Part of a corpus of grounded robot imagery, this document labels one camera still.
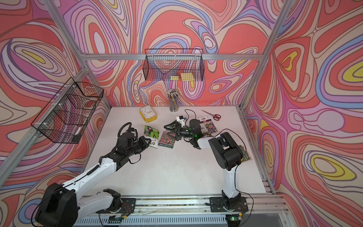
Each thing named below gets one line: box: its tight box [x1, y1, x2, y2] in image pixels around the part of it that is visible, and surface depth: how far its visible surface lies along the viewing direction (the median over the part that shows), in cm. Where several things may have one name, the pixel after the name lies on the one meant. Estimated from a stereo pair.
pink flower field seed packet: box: [157, 130, 176, 149], surface depth 100 cm
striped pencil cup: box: [167, 88, 180, 113], surface depth 110 cm
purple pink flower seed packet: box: [196, 114, 218, 137], surface depth 110 cm
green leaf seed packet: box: [143, 124, 160, 149], surface depth 88 cm
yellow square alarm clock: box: [139, 105, 157, 123], surface depth 114 cm
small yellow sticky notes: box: [170, 75, 179, 81], surface depth 84 cm
